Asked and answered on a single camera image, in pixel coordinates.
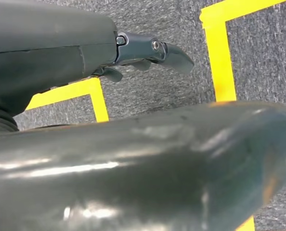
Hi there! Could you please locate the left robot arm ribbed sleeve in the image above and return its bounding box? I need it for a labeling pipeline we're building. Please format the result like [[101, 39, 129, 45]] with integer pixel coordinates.
[[0, 106, 20, 133]]

